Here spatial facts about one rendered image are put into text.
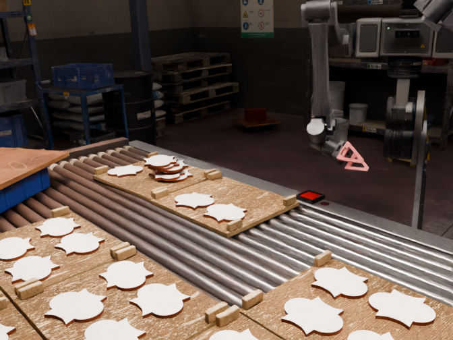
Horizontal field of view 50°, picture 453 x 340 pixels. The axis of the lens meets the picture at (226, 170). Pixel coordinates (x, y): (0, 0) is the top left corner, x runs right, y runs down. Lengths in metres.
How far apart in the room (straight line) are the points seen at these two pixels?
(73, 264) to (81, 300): 0.21
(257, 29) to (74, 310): 6.59
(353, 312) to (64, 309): 0.66
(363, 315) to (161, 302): 0.46
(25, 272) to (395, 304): 0.94
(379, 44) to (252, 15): 5.52
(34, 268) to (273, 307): 0.65
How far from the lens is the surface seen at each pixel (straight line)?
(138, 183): 1.98
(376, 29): 2.13
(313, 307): 1.17
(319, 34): 1.65
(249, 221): 1.59
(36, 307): 1.29
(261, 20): 7.47
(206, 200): 1.73
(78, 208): 1.86
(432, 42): 2.13
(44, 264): 1.45
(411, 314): 1.19
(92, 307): 1.22
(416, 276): 1.39
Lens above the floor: 1.60
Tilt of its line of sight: 19 degrees down
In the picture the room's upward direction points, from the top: 2 degrees counter-clockwise
